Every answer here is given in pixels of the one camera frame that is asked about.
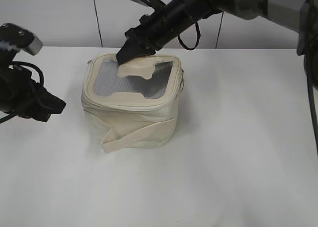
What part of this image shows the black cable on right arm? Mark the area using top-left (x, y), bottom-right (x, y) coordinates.
top-left (177, 20), bottom-right (201, 51)

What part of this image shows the metal ring zipper pull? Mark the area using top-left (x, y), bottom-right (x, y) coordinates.
top-left (179, 70), bottom-right (185, 92)

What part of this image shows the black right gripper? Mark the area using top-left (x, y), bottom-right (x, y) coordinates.
top-left (115, 3), bottom-right (196, 64)

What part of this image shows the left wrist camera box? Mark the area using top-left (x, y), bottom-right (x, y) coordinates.
top-left (0, 23), bottom-right (43, 56)

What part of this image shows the cream canvas zipper bag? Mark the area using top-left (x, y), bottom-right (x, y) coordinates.
top-left (81, 54), bottom-right (183, 153)

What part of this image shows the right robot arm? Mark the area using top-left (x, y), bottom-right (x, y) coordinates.
top-left (116, 0), bottom-right (318, 64)

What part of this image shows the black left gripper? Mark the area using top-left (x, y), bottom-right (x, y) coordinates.
top-left (0, 61), bottom-right (66, 122)

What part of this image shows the black cable at right edge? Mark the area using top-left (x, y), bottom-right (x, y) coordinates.
top-left (304, 55), bottom-right (318, 160)

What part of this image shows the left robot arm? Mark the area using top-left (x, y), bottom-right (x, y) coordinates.
top-left (0, 49), bottom-right (66, 123)

